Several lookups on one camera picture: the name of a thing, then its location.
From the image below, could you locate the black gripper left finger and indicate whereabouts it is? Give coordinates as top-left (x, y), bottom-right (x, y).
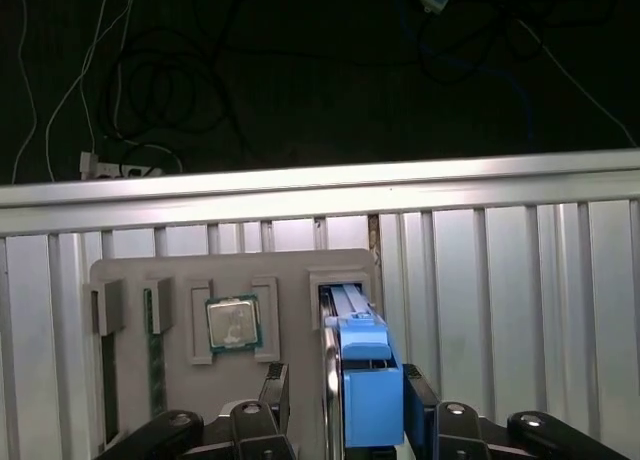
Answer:
top-left (104, 362), bottom-right (301, 460)

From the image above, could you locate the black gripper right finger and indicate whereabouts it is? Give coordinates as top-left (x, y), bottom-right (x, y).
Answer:
top-left (402, 363), bottom-right (640, 460)

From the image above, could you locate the hard disk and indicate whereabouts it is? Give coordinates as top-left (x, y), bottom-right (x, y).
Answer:
top-left (319, 279), bottom-right (406, 460)

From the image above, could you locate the silver CPU chip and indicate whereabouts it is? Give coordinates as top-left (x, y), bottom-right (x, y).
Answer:
top-left (204, 292), bottom-right (262, 356)

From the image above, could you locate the green RAM stick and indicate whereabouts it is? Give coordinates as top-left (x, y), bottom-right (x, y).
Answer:
top-left (143, 287), bottom-right (167, 424)

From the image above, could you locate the grey parts rack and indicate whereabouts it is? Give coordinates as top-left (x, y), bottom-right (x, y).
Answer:
top-left (89, 248), bottom-right (384, 460)

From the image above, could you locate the white power strip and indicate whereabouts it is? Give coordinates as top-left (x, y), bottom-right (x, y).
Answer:
top-left (78, 151), bottom-right (166, 181)

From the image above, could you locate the blue floor cable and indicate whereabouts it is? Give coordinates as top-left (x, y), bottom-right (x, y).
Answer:
top-left (394, 0), bottom-right (536, 154)

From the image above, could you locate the thin white cable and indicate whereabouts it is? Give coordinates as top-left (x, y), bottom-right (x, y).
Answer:
top-left (519, 19), bottom-right (640, 149)
top-left (12, 0), bottom-right (39, 184)
top-left (45, 0), bottom-right (139, 182)
top-left (82, 0), bottom-right (112, 154)

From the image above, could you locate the coiled black cable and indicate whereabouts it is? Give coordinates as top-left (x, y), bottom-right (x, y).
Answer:
top-left (99, 0), bottom-right (281, 179)

